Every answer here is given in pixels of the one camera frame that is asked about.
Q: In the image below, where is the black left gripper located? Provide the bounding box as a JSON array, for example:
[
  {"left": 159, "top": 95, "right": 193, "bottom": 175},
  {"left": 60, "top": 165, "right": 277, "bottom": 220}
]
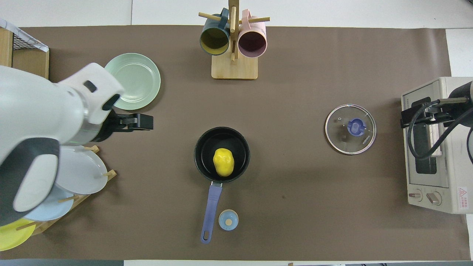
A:
[{"left": 91, "top": 109, "right": 154, "bottom": 143}]

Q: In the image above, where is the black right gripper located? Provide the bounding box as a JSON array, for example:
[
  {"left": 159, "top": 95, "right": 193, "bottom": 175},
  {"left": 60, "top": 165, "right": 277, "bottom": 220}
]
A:
[{"left": 401, "top": 81, "right": 473, "bottom": 129}]

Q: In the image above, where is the glass lid blue knob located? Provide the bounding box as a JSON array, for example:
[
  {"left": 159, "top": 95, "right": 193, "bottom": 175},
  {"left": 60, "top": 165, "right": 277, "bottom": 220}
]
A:
[{"left": 325, "top": 104, "right": 377, "bottom": 155}]

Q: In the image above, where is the yellow potato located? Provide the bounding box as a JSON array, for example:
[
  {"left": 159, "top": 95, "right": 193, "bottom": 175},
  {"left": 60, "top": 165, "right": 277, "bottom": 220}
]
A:
[{"left": 213, "top": 148, "right": 235, "bottom": 177}]

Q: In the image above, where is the green plate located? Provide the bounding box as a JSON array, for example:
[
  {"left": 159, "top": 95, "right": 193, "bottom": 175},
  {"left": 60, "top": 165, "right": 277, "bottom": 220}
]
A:
[{"left": 105, "top": 53, "right": 161, "bottom": 110}]

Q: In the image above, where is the grey plate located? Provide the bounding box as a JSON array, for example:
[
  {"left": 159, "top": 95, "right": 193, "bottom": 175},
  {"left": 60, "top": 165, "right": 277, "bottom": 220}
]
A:
[{"left": 55, "top": 145, "right": 109, "bottom": 195}]

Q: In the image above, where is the light blue plate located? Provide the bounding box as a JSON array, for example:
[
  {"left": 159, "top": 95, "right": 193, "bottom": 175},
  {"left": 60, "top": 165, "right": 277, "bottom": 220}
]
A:
[{"left": 22, "top": 185, "right": 74, "bottom": 222}]

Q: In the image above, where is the wooden plate rack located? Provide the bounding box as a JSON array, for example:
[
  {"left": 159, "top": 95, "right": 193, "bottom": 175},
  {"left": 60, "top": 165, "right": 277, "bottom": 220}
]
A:
[{"left": 17, "top": 145, "right": 117, "bottom": 235}]

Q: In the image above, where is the yellow plate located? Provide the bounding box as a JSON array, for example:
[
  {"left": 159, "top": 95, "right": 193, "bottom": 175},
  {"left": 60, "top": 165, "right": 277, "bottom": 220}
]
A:
[{"left": 0, "top": 218, "right": 36, "bottom": 252}]

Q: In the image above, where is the beige toaster oven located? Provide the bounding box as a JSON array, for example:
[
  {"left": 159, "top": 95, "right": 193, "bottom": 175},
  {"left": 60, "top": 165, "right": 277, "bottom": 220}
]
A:
[{"left": 401, "top": 77, "right": 473, "bottom": 215}]

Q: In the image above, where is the wooden mug tree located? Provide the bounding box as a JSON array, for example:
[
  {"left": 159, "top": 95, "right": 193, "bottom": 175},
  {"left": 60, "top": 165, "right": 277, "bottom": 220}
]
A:
[{"left": 198, "top": 0, "right": 270, "bottom": 80}]

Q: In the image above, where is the dark blue mug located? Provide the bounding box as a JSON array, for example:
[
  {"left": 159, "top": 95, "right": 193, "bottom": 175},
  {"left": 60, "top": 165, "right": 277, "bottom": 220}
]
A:
[{"left": 200, "top": 8, "right": 231, "bottom": 56}]

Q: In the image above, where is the brown table mat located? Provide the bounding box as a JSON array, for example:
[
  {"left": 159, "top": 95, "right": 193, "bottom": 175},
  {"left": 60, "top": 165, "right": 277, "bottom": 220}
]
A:
[{"left": 0, "top": 25, "right": 470, "bottom": 261}]

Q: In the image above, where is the pink mug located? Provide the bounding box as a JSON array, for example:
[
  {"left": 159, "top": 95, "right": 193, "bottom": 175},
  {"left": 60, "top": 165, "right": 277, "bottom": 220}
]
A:
[{"left": 238, "top": 9, "right": 268, "bottom": 58}]

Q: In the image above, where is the white checked cloth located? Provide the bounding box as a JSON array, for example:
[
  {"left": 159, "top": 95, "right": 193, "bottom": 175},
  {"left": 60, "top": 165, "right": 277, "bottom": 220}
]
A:
[{"left": 0, "top": 18, "right": 49, "bottom": 53}]

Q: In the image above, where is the light wooden board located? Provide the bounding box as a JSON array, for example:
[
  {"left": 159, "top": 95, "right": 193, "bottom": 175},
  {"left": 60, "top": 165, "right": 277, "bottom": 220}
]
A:
[{"left": 0, "top": 28, "right": 14, "bottom": 68}]

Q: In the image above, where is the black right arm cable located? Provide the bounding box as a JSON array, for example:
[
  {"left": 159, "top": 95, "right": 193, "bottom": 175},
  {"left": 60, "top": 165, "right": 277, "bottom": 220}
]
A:
[{"left": 406, "top": 100, "right": 473, "bottom": 161}]

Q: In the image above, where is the black pot purple handle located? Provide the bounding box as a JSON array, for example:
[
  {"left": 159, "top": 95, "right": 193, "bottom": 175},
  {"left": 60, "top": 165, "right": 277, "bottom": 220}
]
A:
[{"left": 194, "top": 127, "right": 251, "bottom": 244}]

